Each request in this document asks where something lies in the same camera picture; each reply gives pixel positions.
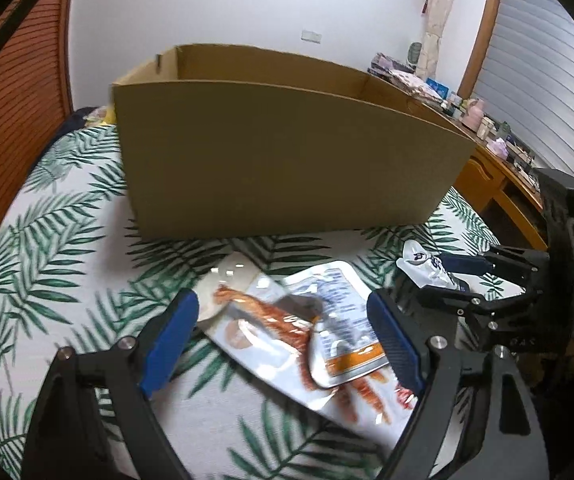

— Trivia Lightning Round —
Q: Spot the wooden louvered wardrobe door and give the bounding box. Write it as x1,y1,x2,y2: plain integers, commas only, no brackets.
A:
0,0,80,281

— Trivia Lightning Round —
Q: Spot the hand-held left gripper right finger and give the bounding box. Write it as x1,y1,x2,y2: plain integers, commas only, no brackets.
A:
366,287,550,480

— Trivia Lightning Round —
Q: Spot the wooden cabinet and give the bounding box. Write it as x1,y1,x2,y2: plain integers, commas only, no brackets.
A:
447,100,558,251

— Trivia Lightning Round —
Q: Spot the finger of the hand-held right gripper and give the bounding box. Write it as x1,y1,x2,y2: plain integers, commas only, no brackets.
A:
437,244,552,291
414,282,550,328

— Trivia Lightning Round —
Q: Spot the dark blue blanket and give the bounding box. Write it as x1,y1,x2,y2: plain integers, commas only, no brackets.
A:
52,106,112,146

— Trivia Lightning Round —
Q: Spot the brown cardboard box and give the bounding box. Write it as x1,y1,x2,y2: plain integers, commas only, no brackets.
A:
112,44,478,238

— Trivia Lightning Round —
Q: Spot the leaf print bed sheet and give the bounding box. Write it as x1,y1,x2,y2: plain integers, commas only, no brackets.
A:
0,122,522,480

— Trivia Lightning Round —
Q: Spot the silver packet with orange label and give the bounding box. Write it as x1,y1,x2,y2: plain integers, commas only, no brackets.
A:
284,260,388,388

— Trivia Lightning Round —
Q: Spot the small white packet blue print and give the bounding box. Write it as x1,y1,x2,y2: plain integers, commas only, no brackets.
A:
397,240,470,293

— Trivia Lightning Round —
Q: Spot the pale tied curtain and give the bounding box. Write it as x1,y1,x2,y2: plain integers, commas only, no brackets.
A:
424,0,460,81

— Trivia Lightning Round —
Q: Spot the floral folded cloth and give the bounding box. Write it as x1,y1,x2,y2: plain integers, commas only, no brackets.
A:
389,72,442,106

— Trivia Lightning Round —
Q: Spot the purple folded cloth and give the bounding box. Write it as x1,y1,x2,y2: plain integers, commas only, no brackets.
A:
369,52,415,76

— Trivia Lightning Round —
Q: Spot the grey window blind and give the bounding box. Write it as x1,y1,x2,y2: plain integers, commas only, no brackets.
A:
467,0,574,171

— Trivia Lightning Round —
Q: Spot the pink kettle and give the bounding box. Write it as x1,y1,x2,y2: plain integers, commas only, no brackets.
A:
459,99,488,131

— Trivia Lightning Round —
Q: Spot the clear packet with orange strips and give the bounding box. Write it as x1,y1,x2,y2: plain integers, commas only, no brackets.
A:
197,252,418,453

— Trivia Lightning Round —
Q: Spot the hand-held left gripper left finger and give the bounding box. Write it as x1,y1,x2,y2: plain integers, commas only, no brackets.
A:
22,287,202,480

